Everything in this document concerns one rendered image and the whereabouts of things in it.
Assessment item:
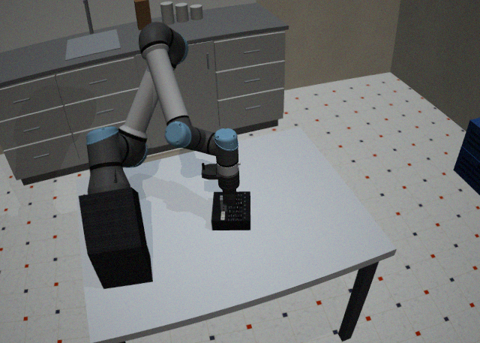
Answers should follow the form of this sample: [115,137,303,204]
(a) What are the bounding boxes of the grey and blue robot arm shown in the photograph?
[86,22,239,194]

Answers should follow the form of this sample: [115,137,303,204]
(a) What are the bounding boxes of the black lighting desk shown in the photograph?
[211,191,251,230]

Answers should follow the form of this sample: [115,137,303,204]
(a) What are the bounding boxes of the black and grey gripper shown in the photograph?
[202,162,241,212]

